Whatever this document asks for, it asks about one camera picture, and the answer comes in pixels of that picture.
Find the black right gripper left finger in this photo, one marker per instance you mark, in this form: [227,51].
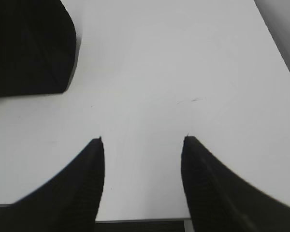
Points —
[68,202]

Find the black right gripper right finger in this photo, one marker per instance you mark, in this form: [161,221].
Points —
[220,201]

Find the black canvas bag tan handles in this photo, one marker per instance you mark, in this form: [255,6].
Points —
[37,47]

